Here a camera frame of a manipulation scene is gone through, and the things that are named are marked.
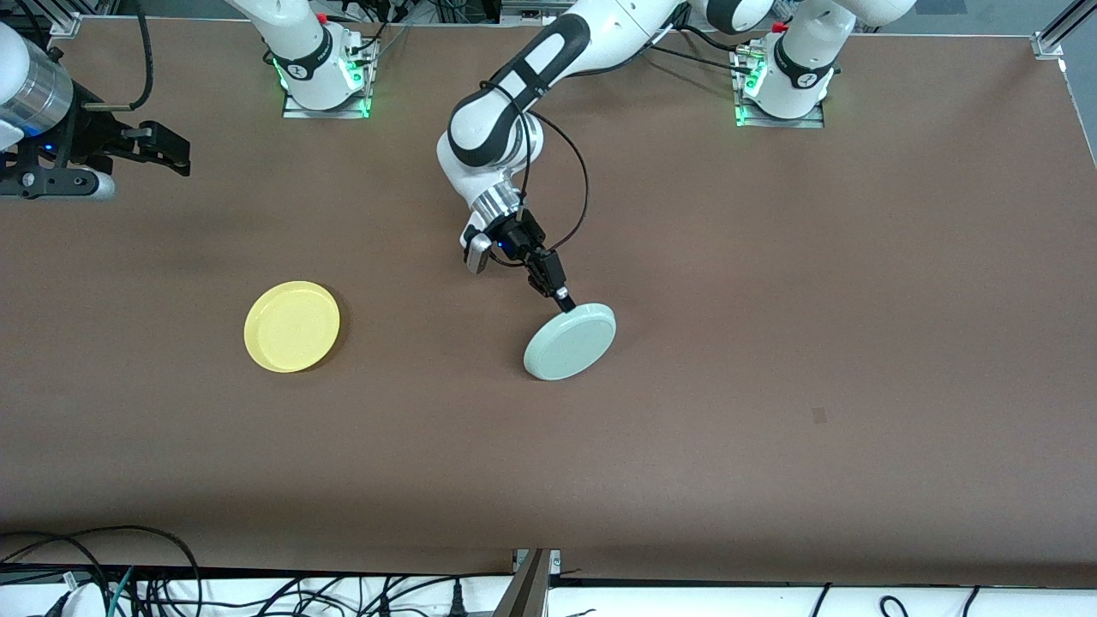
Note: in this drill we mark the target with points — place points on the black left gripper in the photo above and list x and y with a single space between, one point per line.
520 236

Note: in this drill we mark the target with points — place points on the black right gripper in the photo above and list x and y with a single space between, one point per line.
91 137

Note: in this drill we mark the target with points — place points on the pale green plate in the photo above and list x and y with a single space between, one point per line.
570 343

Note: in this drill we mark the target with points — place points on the yellow plate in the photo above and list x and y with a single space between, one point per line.
291 326

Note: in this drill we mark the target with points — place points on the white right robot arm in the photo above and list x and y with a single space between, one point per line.
300 43

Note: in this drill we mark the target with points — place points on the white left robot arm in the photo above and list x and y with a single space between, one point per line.
488 128

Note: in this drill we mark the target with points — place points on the brown table cover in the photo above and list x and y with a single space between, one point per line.
548 446

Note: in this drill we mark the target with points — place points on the black power plug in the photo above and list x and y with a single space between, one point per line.
458 600

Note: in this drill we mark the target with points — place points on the white lower shelf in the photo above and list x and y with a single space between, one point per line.
686 604

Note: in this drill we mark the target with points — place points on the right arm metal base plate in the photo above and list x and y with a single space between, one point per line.
296 112

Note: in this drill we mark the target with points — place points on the aluminium corner bracket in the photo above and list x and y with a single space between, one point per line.
64 24

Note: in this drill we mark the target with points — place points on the grey metal rail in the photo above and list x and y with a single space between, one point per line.
531 13

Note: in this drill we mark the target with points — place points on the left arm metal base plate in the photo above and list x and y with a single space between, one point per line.
810 122

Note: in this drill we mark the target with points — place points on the aluminium frame profile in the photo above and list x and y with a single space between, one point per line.
530 591

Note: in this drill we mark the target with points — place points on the aluminium corner post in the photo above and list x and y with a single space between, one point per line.
1058 30

